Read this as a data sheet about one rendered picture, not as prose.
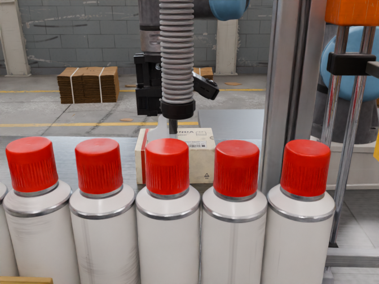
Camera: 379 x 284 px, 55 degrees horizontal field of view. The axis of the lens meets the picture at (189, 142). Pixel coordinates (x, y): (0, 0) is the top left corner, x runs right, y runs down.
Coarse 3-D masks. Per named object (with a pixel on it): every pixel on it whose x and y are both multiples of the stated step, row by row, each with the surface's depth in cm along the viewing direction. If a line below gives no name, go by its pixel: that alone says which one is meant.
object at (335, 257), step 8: (200, 248) 35; (328, 248) 35; (336, 248) 35; (344, 248) 35; (352, 248) 35; (360, 248) 35; (368, 248) 35; (376, 248) 35; (200, 256) 35; (328, 256) 34; (336, 256) 34; (344, 256) 34; (352, 256) 34; (360, 256) 34; (368, 256) 34; (376, 256) 34; (328, 264) 35; (336, 264) 34; (344, 264) 34; (352, 264) 34; (360, 264) 34; (368, 264) 34; (376, 264) 34
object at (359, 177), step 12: (336, 144) 69; (360, 144) 69; (372, 144) 69; (336, 156) 69; (360, 156) 69; (372, 156) 69; (336, 168) 70; (360, 168) 70; (372, 168) 70; (336, 180) 71; (348, 180) 71; (360, 180) 71; (372, 180) 71
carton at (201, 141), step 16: (144, 128) 82; (192, 128) 82; (208, 128) 82; (144, 144) 74; (192, 144) 74; (208, 144) 74; (144, 160) 72; (192, 160) 72; (208, 160) 72; (144, 176) 73; (192, 176) 73; (208, 176) 74
